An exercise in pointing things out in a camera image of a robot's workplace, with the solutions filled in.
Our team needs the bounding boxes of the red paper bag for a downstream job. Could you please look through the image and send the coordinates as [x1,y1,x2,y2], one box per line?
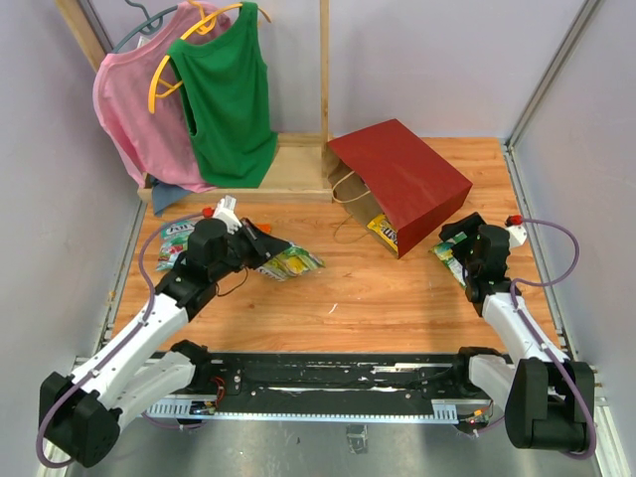
[326,119,473,258]

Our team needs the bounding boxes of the pink shirt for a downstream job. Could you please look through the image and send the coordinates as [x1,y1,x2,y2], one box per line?
[92,2,214,193]

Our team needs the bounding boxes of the yellow M&M's bag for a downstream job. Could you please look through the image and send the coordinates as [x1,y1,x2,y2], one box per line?
[367,214,398,252]

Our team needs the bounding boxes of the green candy bag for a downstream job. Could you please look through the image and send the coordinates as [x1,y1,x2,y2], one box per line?
[430,238,466,289]

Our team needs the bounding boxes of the green Fox's spring tea bag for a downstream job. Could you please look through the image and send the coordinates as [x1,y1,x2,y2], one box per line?
[256,243,325,281]

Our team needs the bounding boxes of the yellow hanger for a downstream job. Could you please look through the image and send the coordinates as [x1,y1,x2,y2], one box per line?
[147,0,273,114]

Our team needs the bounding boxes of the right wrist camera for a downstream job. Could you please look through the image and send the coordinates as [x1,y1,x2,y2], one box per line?
[505,215,528,248]

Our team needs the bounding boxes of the green tank top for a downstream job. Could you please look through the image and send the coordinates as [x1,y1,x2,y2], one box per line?
[168,2,277,188]

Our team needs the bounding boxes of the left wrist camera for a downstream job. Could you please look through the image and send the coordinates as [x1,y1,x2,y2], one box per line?
[202,195,242,235]

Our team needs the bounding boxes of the teal hanger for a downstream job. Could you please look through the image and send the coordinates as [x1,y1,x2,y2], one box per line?
[111,0,178,54]

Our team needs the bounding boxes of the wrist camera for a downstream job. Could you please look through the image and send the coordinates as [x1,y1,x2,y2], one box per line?
[202,195,242,235]
[505,215,528,248]

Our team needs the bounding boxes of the teal Fox's candy bag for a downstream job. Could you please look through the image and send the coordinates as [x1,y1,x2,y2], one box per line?
[156,219,198,271]

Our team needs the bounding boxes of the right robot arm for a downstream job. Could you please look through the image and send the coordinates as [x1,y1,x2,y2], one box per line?
[439,213,597,459]

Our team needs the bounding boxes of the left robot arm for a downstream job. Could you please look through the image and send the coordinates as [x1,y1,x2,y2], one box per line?
[36,219,290,468]

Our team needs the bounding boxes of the aluminium rail frame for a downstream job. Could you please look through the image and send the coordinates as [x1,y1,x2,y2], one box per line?
[37,0,636,477]

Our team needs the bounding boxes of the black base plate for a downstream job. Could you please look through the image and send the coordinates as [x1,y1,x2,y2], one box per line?
[184,353,489,418]

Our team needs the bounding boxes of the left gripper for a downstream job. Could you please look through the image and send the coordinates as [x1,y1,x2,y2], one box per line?
[211,217,291,280]

